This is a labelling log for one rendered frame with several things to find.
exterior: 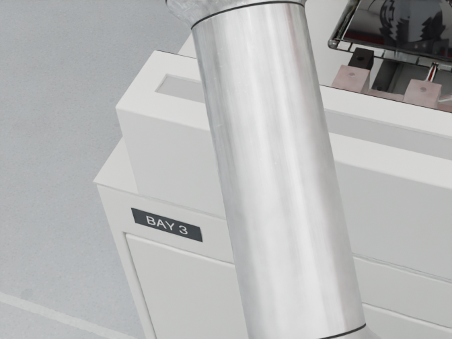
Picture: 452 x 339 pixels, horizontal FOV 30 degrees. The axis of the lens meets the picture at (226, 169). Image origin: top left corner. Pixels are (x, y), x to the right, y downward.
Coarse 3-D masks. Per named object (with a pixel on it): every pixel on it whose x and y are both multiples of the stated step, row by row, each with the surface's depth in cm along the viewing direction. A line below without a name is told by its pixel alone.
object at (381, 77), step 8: (384, 64) 103; (392, 64) 103; (400, 64) 104; (384, 72) 102; (392, 72) 102; (400, 72) 106; (376, 80) 101; (384, 80) 101; (392, 80) 101; (376, 88) 100; (384, 88) 100; (392, 88) 103
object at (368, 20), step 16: (368, 0) 103; (384, 0) 103; (400, 0) 103; (416, 0) 103; (432, 0) 102; (448, 0) 102; (368, 16) 102; (384, 16) 101; (400, 16) 101; (416, 16) 101; (432, 16) 100; (448, 16) 100; (352, 32) 100; (368, 32) 99; (384, 32) 99; (400, 32) 99; (416, 32) 99; (432, 32) 99; (448, 32) 98; (400, 48) 97; (416, 48) 97; (432, 48) 97; (448, 48) 96
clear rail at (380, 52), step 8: (328, 40) 99; (336, 40) 99; (344, 40) 98; (336, 48) 99; (344, 48) 98; (352, 48) 98; (368, 48) 97; (376, 48) 97; (384, 48) 97; (376, 56) 97; (384, 56) 97; (392, 56) 96; (400, 56) 96; (408, 56) 96; (416, 56) 96; (424, 56) 95; (432, 56) 95; (408, 64) 96; (416, 64) 96; (424, 64) 95; (432, 64) 95; (440, 64) 95; (448, 64) 94; (448, 72) 95
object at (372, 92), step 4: (368, 92) 96; (372, 92) 96; (376, 92) 96; (380, 92) 96; (384, 92) 95; (380, 96) 95; (384, 96) 95; (388, 96) 95; (392, 96) 95; (396, 96) 95; (400, 96) 95; (396, 100) 94; (400, 100) 94; (440, 104) 93; (444, 104) 93; (440, 108) 93; (444, 108) 93; (448, 108) 93
